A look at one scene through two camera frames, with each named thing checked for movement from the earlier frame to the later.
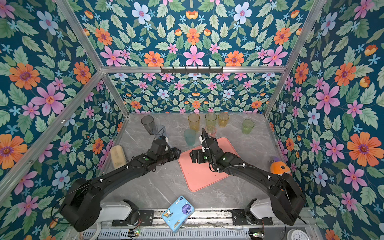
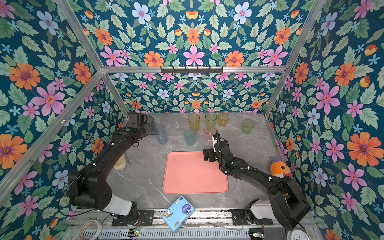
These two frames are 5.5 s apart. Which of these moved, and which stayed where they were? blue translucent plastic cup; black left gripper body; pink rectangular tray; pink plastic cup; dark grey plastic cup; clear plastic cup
Moved: black left gripper body; pink rectangular tray
Stayed: clear plastic cup; blue translucent plastic cup; dark grey plastic cup; pink plastic cup
